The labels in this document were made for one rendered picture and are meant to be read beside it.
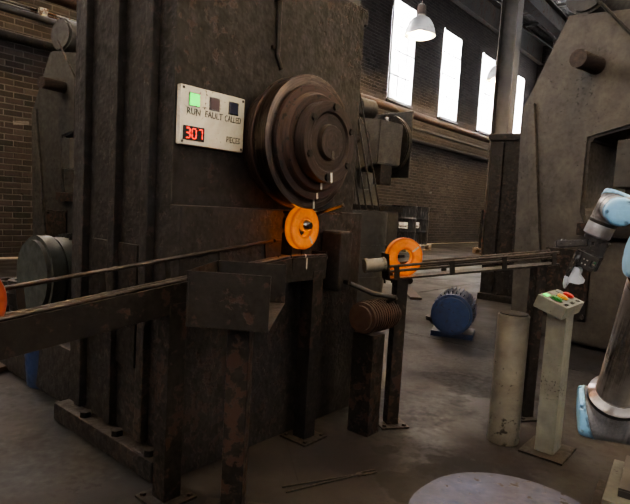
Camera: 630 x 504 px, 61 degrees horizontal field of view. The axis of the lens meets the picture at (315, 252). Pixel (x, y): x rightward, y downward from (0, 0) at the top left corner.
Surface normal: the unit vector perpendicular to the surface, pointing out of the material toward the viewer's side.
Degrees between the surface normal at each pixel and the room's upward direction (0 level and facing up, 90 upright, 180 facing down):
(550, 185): 90
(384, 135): 92
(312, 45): 90
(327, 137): 90
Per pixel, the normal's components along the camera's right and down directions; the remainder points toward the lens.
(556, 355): -0.65, 0.03
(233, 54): 0.76, 0.10
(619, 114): -0.81, 0.00
